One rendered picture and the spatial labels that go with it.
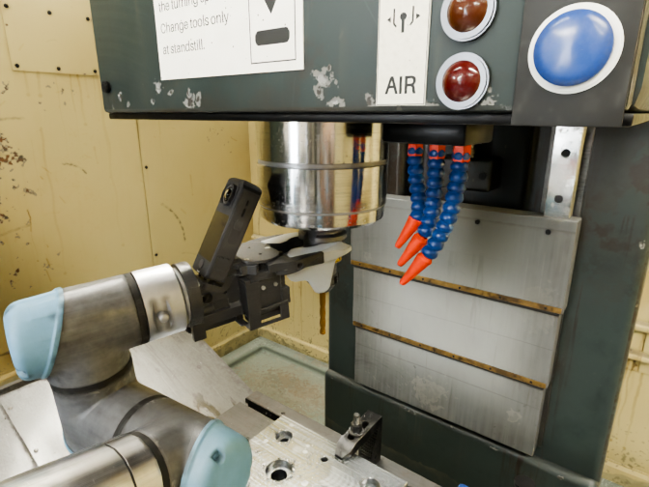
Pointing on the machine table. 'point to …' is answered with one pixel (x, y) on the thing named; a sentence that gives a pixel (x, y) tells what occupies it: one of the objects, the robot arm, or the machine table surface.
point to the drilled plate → (333, 474)
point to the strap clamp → (371, 438)
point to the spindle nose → (322, 174)
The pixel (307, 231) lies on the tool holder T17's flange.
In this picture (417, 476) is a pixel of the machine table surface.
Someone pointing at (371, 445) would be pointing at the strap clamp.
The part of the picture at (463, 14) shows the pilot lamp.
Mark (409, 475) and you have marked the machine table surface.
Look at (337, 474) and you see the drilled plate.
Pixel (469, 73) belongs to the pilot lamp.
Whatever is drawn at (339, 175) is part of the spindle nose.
